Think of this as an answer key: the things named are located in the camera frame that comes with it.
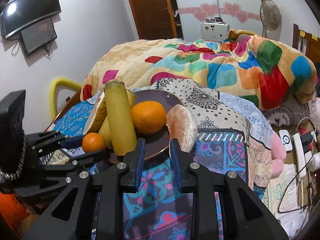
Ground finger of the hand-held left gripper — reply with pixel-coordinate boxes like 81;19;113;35
29;131;85;153
40;149;111;173

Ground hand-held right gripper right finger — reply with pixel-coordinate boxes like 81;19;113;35
169;139;288;240

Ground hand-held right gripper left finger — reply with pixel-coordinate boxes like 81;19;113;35
24;138;147;240

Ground small mandarin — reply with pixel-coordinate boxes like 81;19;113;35
82;132;107;153

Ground purple plate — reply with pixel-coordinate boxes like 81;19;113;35
110;89;184;161

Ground large peeled pomelo segment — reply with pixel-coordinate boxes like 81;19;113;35
166;104;198;153

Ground large tangerine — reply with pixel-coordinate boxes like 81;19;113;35
131;101;167;135

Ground patterned bedsheet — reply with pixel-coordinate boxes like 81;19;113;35
45;77;275;240

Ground yellow foam tube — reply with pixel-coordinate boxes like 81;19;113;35
50;78;83;118

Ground colourful patchwork blanket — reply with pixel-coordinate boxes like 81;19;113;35
80;29;317;110

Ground pink plush toy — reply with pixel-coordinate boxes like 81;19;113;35
271;130;287;178

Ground paper sheets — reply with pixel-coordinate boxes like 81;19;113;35
267;165;308;213

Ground white round-faced device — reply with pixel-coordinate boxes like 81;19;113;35
279;129;293;152

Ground white power strip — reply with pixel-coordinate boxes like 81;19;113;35
292;133;311;181

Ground black plug adapter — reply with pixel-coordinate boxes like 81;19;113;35
300;132;316;146

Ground white heater appliance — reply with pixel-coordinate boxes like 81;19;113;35
200;22;231;42

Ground brown wooden door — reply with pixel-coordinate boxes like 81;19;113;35
124;0;178;40

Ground standing fan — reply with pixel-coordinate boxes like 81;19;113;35
259;0;282;39

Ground wooden headboard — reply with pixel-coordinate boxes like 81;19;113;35
292;24;320;58

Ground wooden bed frame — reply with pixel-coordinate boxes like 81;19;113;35
45;87;83;133

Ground silver chain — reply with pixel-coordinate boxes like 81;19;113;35
0;129;27;180

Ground small wall-mounted monitor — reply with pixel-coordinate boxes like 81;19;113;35
20;17;58;58

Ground wall-mounted television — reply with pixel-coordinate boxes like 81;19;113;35
0;0;62;39

